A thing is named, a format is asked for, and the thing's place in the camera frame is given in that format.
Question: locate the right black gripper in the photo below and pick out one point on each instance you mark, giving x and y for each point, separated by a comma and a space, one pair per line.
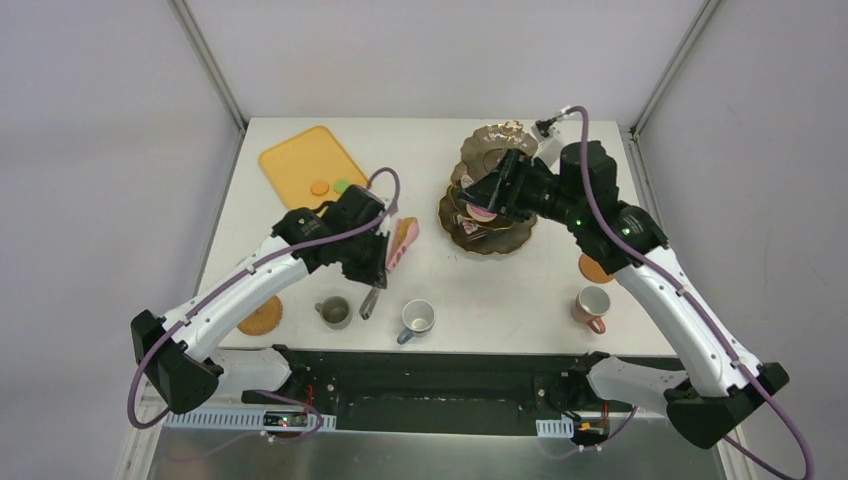
502, 187

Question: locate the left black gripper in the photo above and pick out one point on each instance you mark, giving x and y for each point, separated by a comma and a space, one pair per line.
370, 278

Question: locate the pink frosted donut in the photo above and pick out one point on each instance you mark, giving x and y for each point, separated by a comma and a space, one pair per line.
480, 215

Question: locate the white striped donut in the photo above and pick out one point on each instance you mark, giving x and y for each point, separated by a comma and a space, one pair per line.
465, 181

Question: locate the dark chocolate cake piece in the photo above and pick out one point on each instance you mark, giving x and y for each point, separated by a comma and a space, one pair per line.
469, 228

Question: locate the pink handled metal tongs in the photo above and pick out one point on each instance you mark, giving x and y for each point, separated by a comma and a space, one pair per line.
394, 258

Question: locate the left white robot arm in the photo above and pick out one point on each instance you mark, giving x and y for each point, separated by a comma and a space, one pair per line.
173, 351

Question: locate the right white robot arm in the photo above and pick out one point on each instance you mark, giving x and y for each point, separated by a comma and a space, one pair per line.
721, 383

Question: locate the three tier glass stand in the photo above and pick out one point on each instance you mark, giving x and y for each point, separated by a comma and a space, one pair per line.
480, 153

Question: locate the grey small cup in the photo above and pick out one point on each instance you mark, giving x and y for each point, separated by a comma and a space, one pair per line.
334, 312

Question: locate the blue grey mug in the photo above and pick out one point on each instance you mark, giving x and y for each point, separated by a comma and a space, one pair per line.
418, 317

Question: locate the green sandwich cookie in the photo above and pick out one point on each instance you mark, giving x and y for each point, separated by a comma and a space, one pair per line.
340, 186

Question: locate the orange sandwich cookie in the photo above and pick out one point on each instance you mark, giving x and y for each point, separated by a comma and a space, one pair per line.
319, 188

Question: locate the orange round coaster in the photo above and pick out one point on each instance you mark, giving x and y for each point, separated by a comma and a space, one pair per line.
593, 271

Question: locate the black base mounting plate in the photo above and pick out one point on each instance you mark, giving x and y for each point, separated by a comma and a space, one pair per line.
439, 393

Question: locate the pink mug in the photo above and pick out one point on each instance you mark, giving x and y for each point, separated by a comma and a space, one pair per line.
589, 307

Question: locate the yellow serving tray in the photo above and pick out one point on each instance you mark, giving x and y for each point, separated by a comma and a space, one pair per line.
314, 154

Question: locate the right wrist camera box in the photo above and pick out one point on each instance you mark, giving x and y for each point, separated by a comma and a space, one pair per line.
549, 139

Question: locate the left white cable duct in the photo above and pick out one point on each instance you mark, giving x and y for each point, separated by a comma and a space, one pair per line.
252, 419

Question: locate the white cable duct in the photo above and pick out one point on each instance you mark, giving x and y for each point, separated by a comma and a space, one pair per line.
562, 427
252, 419

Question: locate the right white cable duct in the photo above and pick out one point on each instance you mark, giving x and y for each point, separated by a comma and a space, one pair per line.
562, 427

